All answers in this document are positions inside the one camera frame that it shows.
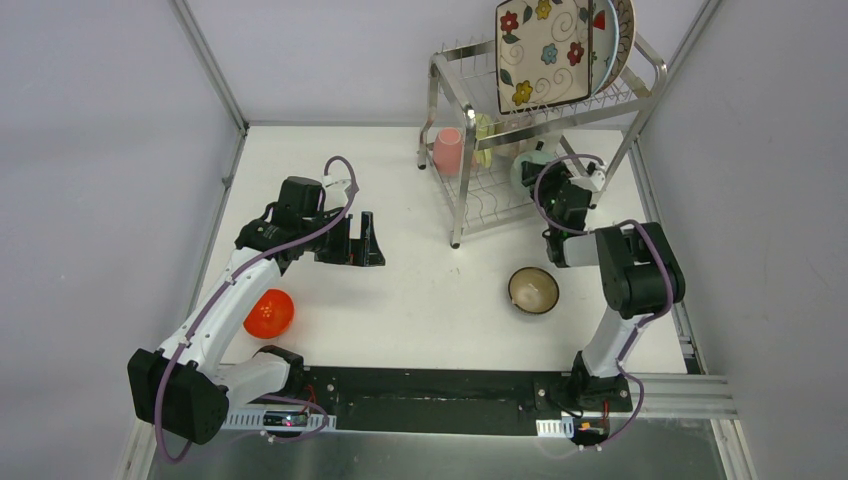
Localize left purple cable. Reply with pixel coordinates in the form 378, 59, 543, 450
153, 156, 360, 465

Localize pink cup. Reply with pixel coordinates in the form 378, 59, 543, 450
432, 127, 464, 177

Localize left white cable duct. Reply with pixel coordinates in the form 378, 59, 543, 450
221, 409, 336, 433

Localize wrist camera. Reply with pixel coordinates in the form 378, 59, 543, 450
322, 175, 354, 212
571, 160, 606, 209

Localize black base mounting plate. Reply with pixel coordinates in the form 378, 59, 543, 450
241, 360, 631, 439

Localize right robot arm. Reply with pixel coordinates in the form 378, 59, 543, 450
514, 154, 686, 414

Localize white cable duct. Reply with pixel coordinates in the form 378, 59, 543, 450
535, 416, 575, 439
221, 409, 336, 433

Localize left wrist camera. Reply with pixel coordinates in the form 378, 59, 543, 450
322, 175, 354, 212

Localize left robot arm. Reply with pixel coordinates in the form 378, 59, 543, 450
127, 176, 385, 445

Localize mint green bowl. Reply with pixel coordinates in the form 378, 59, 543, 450
510, 151, 555, 198

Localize brown rim petal pattern plate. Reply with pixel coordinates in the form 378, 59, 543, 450
603, 0, 636, 89

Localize orange plastic bowl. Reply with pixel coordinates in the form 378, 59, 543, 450
243, 289, 296, 340

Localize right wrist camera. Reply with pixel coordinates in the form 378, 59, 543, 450
571, 160, 606, 209

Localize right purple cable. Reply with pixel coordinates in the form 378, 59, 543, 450
533, 153, 677, 453

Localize right white cable duct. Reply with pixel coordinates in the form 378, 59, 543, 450
535, 416, 575, 439

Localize watermelon pattern round plate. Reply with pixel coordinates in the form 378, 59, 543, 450
590, 0, 620, 95

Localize purple cable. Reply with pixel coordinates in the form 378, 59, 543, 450
533, 153, 677, 453
153, 156, 360, 465

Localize pale yellow mug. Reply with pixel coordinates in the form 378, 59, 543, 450
471, 112, 497, 170

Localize dark patterned cream bowl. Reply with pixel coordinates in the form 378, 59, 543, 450
507, 267, 560, 315

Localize steel two-tier dish rack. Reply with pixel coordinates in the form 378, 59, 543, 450
415, 33, 669, 251

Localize square floral plate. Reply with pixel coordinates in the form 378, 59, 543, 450
495, 0, 593, 115

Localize white ribbed mug black handle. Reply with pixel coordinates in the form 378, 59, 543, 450
529, 132, 563, 156

